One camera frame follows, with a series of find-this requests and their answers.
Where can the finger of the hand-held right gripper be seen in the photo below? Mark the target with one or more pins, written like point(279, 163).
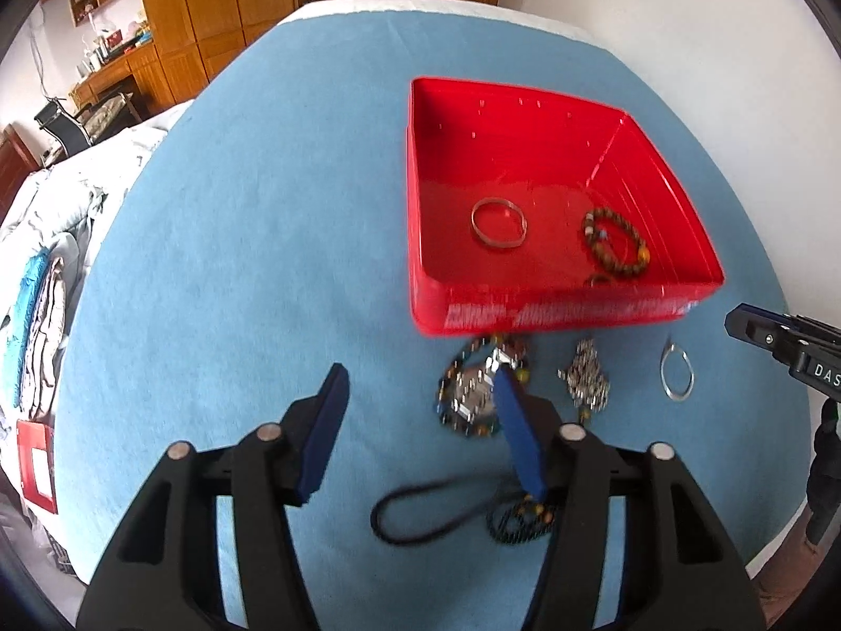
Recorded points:
point(755, 328)

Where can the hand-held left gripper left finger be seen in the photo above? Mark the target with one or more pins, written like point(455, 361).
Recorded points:
point(320, 437)

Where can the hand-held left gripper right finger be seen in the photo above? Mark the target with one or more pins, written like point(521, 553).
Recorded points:
point(520, 437)

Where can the silver wrist watch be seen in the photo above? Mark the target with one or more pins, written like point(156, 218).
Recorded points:
point(483, 388)

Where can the red plastic box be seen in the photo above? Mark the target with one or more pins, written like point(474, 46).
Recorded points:
point(525, 210)

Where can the blue tablecloth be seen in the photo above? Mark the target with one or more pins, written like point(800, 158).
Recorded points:
point(263, 243)

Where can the red booklet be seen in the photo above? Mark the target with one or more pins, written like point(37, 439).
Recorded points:
point(36, 466)

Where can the folded blue cloth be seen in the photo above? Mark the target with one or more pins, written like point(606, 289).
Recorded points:
point(23, 322)

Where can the black office chair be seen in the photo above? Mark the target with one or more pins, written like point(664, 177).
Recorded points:
point(62, 125)

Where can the wooden desk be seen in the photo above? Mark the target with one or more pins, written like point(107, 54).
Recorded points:
point(125, 75)

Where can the dark wooden headboard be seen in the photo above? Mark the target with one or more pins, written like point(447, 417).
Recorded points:
point(16, 158)

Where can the white table cover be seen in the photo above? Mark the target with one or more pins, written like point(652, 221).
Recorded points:
point(427, 6)

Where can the wooden wardrobe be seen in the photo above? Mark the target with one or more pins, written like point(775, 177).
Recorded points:
point(217, 6)

